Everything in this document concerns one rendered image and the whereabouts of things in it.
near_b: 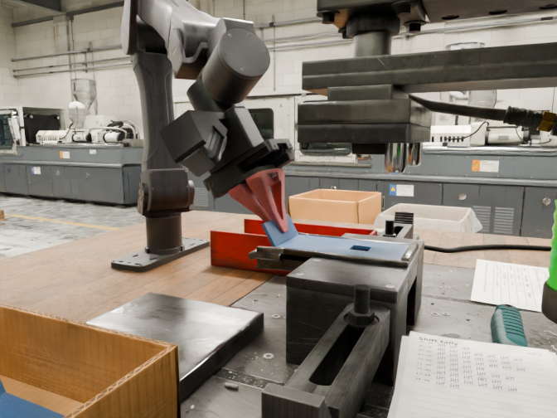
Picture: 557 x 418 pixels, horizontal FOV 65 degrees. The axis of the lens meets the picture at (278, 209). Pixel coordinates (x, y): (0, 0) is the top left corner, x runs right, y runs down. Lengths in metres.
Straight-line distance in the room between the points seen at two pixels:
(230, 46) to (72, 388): 0.34
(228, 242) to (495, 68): 0.46
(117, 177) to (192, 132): 6.94
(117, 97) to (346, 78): 9.87
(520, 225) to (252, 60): 4.60
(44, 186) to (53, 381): 8.47
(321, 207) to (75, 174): 5.92
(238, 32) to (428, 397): 0.37
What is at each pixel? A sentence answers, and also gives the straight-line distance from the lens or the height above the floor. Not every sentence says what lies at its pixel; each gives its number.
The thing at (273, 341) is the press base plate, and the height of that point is 0.90.
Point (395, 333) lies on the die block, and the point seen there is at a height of 0.95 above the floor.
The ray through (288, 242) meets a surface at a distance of 0.51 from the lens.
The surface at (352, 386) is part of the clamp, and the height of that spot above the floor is 0.97.
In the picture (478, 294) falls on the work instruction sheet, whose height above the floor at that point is 0.90.
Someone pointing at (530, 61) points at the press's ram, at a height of 1.17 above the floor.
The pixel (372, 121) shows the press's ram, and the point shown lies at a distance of 0.38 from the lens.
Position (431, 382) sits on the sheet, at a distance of 0.33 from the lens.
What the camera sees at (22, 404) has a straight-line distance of 0.41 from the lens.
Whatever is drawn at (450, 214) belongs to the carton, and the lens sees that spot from 3.21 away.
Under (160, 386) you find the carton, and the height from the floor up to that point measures 0.95.
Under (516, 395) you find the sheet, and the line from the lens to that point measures 0.33.
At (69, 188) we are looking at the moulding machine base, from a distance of 8.29.
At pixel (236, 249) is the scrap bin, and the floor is 0.93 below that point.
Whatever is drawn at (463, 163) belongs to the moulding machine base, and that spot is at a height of 0.85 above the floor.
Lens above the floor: 1.11
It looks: 9 degrees down
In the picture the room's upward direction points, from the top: straight up
